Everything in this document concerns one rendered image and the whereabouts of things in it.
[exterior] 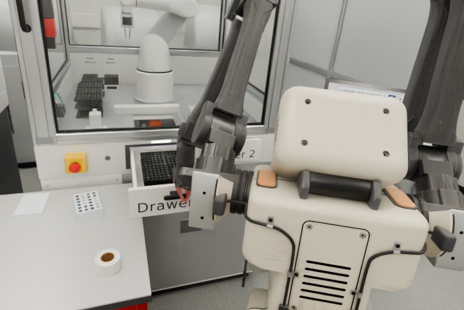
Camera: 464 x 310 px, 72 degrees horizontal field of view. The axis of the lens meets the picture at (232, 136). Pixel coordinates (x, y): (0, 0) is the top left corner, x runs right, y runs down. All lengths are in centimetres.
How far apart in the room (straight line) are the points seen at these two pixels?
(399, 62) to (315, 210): 190
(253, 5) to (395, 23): 167
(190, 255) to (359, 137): 138
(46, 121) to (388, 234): 116
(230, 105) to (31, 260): 77
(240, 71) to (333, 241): 40
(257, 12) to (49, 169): 101
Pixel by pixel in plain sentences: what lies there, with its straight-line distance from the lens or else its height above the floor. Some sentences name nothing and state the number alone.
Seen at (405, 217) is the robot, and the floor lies 124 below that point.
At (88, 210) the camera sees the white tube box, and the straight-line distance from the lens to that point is 124.
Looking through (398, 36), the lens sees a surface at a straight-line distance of 236.
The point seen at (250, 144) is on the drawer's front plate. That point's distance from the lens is 147.
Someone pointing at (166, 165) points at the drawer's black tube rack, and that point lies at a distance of 127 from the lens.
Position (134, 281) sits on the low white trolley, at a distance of 102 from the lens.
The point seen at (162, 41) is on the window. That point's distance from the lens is 128.
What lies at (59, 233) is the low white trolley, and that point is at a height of 76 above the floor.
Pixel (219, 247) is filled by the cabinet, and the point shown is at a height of 29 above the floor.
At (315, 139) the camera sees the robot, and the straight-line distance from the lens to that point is 51.
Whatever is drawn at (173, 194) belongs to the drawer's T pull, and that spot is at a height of 91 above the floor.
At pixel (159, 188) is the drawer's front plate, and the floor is 93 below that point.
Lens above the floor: 151
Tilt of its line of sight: 23 degrees down
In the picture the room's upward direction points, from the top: 5 degrees clockwise
